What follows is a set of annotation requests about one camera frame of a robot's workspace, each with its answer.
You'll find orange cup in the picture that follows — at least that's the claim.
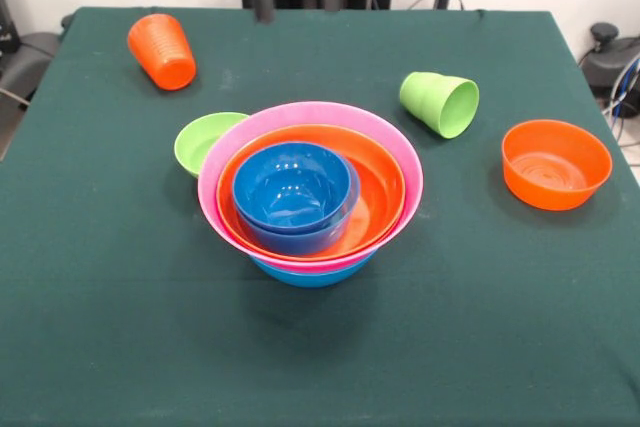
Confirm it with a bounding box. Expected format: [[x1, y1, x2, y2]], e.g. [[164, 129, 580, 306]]
[[127, 13, 198, 92]]

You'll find green cup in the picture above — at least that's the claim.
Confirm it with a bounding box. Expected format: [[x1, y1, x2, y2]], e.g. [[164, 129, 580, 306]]
[[398, 71, 480, 140]]

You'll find small dark blue bowl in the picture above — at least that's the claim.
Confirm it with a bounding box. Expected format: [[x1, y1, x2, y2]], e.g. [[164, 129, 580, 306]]
[[232, 142, 352, 235]]

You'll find small light blue bowl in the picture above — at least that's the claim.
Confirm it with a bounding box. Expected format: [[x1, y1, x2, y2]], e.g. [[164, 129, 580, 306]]
[[234, 161, 362, 256]]

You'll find large pink bowl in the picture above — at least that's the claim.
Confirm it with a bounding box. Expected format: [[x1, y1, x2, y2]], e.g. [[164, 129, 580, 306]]
[[197, 101, 425, 274]]

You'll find small green bowl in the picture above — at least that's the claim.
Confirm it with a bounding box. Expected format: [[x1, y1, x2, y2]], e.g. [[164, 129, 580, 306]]
[[174, 112, 250, 179]]

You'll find large orange bowl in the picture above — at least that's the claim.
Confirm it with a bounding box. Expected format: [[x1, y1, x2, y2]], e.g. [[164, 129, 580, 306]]
[[215, 123, 406, 259]]

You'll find grey wheeled base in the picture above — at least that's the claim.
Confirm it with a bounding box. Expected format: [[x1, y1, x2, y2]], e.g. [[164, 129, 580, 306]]
[[0, 31, 64, 98], [578, 21, 640, 101]]

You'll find black equipment box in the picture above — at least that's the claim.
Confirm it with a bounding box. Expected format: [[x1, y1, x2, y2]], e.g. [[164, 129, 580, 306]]
[[0, 0, 21, 56]]

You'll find large blue bowl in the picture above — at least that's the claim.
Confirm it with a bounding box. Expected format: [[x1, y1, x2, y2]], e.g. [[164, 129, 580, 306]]
[[249, 248, 380, 289]]

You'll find small orange bowl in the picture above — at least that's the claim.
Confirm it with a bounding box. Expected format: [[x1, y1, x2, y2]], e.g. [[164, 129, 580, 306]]
[[501, 119, 614, 212]]

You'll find dark green tablecloth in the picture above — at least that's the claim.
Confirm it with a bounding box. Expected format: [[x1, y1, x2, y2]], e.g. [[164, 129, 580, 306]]
[[0, 6, 640, 427]]

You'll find tangled cable bundle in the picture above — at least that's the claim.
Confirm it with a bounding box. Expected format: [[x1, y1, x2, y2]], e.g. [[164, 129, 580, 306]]
[[601, 57, 640, 148]]

